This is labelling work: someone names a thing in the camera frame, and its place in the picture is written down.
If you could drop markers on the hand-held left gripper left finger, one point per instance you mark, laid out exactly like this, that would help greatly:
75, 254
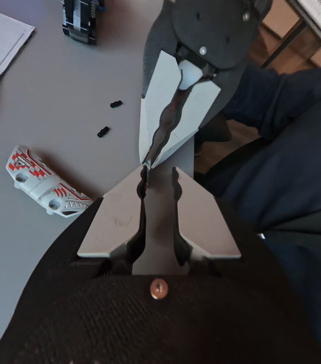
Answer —
112, 221

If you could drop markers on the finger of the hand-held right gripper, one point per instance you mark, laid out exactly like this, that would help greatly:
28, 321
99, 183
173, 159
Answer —
156, 93
197, 108

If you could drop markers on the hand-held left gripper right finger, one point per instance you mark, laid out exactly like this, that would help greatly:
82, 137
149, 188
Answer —
206, 224

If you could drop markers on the small light grey lego piece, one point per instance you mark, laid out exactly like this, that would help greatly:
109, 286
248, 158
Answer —
148, 164

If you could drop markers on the person's right forearm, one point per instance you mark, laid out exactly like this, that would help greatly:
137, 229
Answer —
285, 96

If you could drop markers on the black lego pin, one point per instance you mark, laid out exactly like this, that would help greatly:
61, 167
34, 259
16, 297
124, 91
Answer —
103, 132
116, 104

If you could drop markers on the white red patterned lego panel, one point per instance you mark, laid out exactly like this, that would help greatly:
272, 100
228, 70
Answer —
41, 184

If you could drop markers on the black lego vehicle chassis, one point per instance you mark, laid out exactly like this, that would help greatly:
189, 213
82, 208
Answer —
82, 20

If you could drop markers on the black metal bar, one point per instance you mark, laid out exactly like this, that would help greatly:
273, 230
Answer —
285, 42

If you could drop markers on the person's dark navy lap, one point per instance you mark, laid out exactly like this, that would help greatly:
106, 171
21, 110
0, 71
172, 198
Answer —
291, 184

